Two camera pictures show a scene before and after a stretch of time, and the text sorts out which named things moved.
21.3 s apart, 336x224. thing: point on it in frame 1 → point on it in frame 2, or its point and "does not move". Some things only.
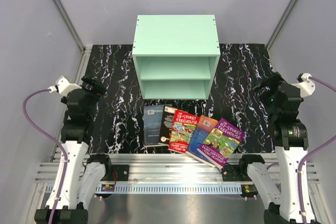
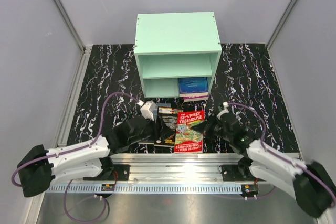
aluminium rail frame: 163,169 does not move
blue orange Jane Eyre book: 203,127 → 195,86
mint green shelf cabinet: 176,56 does not move
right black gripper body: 266,97 → 227,136
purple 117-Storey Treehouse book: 221,142 → 196,98
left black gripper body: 96,92 → 148,131
